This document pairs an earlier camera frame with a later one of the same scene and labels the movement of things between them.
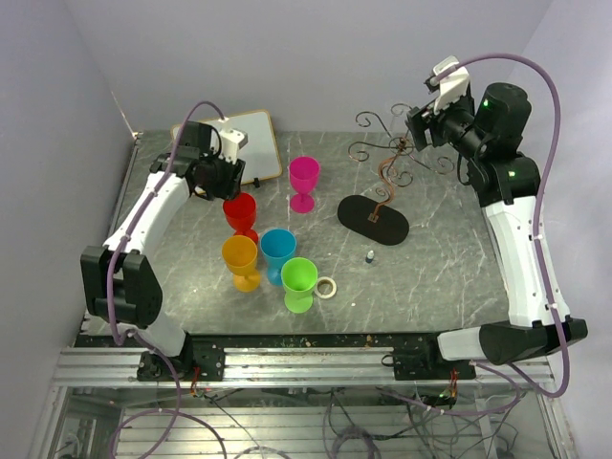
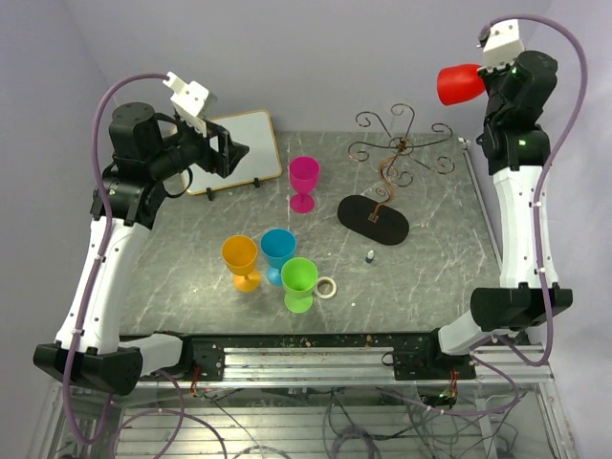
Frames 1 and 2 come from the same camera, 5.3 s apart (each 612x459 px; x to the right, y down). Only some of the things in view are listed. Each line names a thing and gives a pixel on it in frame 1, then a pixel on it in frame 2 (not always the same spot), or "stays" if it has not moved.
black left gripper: [232, 183] -> [229, 155]
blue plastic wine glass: [277, 245] stays
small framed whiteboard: [261, 153] stays
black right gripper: [424, 118] -> [490, 76]
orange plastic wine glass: [240, 254] stays
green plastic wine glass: [299, 277] stays
